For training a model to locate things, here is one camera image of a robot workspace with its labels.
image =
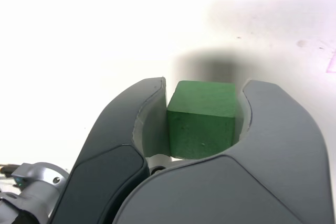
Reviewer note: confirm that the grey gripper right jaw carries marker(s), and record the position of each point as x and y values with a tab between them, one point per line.
262	169

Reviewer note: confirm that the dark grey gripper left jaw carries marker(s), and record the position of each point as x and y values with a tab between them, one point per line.
110	155

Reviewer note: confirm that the green cube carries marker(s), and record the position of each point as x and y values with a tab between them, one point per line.
202	129

